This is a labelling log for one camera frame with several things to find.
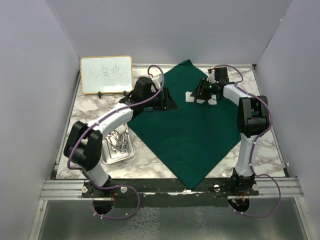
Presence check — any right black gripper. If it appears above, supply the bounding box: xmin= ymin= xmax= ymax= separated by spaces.
xmin=191 ymin=78 xmax=218 ymax=101

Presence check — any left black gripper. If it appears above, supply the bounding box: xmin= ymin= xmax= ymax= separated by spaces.
xmin=143 ymin=87 xmax=179 ymax=112

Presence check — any white gauze pad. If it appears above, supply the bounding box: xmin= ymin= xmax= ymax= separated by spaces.
xmin=196 ymin=99 xmax=205 ymax=104
xmin=207 ymin=94 xmax=217 ymax=105
xmin=185 ymin=91 xmax=195 ymax=103

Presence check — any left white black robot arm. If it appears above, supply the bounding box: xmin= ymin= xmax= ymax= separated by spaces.
xmin=63 ymin=76 xmax=178 ymax=198

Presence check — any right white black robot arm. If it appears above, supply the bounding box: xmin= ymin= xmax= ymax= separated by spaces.
xmin=190 ymin=64 xmax=272 ymax=196

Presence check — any green surgical drape cloth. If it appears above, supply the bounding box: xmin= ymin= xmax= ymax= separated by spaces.
xmin=128 ymin=60 xmax=241 ymax=189

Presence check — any black whiteboard stand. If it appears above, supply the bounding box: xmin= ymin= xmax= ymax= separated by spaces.
xmin=97 ymin=91 xmax=128 ymax=99

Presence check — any pile of steel instruments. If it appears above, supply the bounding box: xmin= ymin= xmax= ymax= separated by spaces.
xmin=106 ymin=130 xmax=131 ymax=154

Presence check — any stainless steel instrument tray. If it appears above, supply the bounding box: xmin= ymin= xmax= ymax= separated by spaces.
xmin=101 ymin=123 xmax=135 ymax=165

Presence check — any small framed whiteboard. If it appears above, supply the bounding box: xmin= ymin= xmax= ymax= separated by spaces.
xmin=80 ymin=55 xmax=134 ymax=95

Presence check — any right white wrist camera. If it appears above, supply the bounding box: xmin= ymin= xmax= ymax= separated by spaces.
xmin=207 ymin=67 xmax=216 ymax=84

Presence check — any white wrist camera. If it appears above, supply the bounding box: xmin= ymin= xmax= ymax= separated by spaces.
xmin=150 ymin=74 xmax=163 ymax=93
xmin=207 ymin=67 xmax=216 ymax=84

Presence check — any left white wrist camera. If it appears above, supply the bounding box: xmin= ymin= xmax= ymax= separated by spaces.
xmin=150 ymin=74 xmax=163 ymax=93

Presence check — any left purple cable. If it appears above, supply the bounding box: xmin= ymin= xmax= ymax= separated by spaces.
xmin=66 ymin=64 xmax=166 ymax=221

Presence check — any purple cable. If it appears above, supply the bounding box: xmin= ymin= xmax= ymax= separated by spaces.
xmin=208 ymin=65 xmax=282 ymax=218
xmin=66 ymin=64 xmax=166 ymax=221

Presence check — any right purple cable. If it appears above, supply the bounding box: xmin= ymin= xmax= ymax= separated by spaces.
xmin=208 ymin=65 xmax=282 ymax=218

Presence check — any black mounting base rail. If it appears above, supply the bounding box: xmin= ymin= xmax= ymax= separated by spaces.
xmin=81 ymin=178 xmax=259 ymax=199

